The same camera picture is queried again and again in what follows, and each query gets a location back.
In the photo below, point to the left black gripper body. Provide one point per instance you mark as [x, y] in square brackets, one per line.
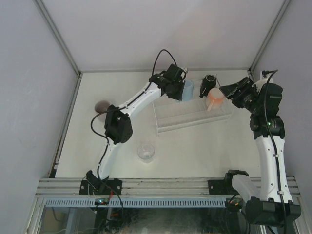
[177, 91]

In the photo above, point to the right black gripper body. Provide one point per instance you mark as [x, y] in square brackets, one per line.
[238, 90]

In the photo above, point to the light blue mug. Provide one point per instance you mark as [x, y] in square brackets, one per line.
[187, 91]

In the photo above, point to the pink ceramic mug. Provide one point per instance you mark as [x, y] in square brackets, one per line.
[214, 99]

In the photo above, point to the black mug cream inside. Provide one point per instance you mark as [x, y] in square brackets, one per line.
[208, 83]

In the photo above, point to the lilac ceramic mug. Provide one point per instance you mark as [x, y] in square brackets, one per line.
[100, 108]

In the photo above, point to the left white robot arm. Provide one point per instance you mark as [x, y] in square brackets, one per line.
[118, 126]

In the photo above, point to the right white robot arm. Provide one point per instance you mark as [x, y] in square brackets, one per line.
[271, 204]

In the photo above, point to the clear acrylic dish rack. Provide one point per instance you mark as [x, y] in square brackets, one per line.
[172, 115]

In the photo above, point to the clear glass near front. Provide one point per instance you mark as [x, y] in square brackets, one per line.
[146, 152]

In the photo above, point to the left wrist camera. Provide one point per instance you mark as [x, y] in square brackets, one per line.
[177, 73]

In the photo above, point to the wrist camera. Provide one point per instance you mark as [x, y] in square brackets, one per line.
[177, 73]
[264, 75]

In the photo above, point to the right aluminium frame post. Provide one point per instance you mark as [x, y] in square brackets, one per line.
[272, 29]

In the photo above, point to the aluminium frame post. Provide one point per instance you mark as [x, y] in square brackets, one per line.
[272, 29]
[56, 34]

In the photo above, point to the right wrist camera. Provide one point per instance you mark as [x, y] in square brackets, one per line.
[264, 75]

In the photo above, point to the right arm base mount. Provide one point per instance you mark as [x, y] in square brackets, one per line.
[224, 186]

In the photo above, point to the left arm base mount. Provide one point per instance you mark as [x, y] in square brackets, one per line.
[104, 186]

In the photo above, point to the left aluminium frame post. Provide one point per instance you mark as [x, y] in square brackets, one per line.
[56, 34]

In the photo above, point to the aluminium front rail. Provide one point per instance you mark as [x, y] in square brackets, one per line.
[131, 187]

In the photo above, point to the blue slotted cable duct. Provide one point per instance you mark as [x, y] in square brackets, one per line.
[202, 202]

